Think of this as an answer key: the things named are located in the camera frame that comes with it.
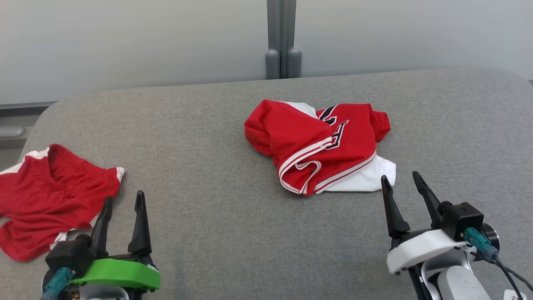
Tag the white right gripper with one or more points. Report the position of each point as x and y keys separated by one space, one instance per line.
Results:
x=420 y=248

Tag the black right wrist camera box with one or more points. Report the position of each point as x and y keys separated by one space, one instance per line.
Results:
x=462 y=218

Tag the red shorts with white trim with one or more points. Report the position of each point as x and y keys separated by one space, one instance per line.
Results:
x=46 y=200

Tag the red and white jersey shirt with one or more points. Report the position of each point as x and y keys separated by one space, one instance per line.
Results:
x=304 y=146

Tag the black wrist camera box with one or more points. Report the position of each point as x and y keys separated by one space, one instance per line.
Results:
x=462 y=218
x=68 y=254

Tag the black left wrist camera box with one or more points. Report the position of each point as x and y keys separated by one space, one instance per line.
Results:
x=68 y=254

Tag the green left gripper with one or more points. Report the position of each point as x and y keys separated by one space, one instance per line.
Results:
x=120 y=273

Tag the grey partition post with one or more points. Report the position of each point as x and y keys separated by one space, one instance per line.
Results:
x=283 y=41

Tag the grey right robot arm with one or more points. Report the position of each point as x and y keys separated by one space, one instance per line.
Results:
x=458 y=283

